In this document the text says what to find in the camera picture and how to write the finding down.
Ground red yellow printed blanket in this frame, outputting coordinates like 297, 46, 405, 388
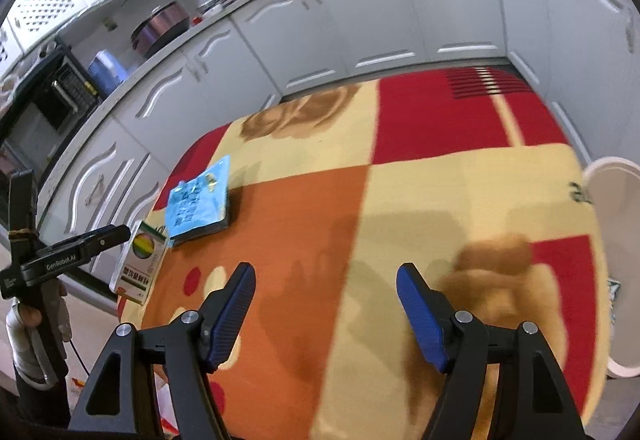
117, 67, 614, 440

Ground black oven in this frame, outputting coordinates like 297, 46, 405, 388
0, 42, 101, 187

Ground blue plastic container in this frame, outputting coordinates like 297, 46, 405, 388
87, 49, 126, 99

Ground white round bin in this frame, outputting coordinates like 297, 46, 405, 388
582, 156, 640, 379

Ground green white carton box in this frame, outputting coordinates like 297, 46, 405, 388
109, 220, 169, 306

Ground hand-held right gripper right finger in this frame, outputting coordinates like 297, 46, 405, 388
396, 263, 586, 440

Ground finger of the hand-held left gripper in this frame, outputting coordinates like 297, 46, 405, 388
80, 226, 132, 262

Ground blue foil packet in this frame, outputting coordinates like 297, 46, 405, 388
165, 155, 234, 249

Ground white kitchen base cabinets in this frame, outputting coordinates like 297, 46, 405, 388
37, 0, 640, 281

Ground thin black cable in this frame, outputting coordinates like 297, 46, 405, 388
67, 337, 94, 379

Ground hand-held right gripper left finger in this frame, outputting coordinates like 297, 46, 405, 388
67, 262, 257, 440

